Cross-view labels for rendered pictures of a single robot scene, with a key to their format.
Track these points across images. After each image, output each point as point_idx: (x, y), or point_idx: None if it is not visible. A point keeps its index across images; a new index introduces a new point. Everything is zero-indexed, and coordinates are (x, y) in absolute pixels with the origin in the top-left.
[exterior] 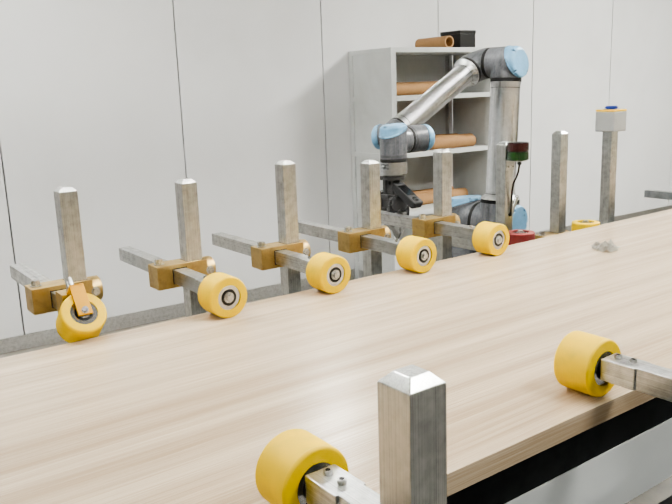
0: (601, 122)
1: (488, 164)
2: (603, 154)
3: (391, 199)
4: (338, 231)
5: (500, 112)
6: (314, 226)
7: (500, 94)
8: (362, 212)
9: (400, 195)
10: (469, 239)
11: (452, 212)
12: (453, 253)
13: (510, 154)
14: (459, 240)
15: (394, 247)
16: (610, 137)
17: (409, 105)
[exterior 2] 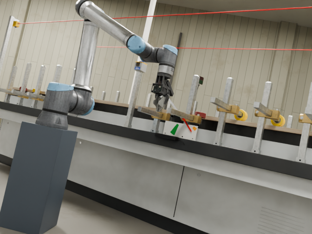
0: (143, 67)
1: (86, 68)
2: (138, 80)
3: (169, 89)
4: (278, 110)
5: (96, 42)
6: (265, 106)
7: (98, 32)
8: (267, 102)
9: (170, 87)
10: (240, 115)
11: (69, 94)
12: (65, 121)
13: (202, 81)
14: (186, 114)
15: (279, 118)
16: (141, 74)
17: (125, 27)
